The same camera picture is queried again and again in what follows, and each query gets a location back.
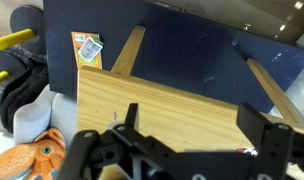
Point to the wooden table leg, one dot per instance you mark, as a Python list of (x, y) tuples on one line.
[(128, 50), (272, 90)]

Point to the orange paper packet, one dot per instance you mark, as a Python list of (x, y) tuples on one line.
[(88, 64)]

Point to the orange octopus plush toy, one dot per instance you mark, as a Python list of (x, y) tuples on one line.
[(22, 160)]

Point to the white printed tag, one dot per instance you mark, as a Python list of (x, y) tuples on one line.
[(89, 48)]

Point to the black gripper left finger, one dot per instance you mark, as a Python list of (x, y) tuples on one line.
[(88, 146)]

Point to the dark blue board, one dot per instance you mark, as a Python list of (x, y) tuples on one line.
[(178, 56)]

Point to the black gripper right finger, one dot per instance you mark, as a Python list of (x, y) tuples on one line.
[(272, 146)]

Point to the dark grey disc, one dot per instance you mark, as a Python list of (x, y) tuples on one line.
[(0, 63), (27, 18)]

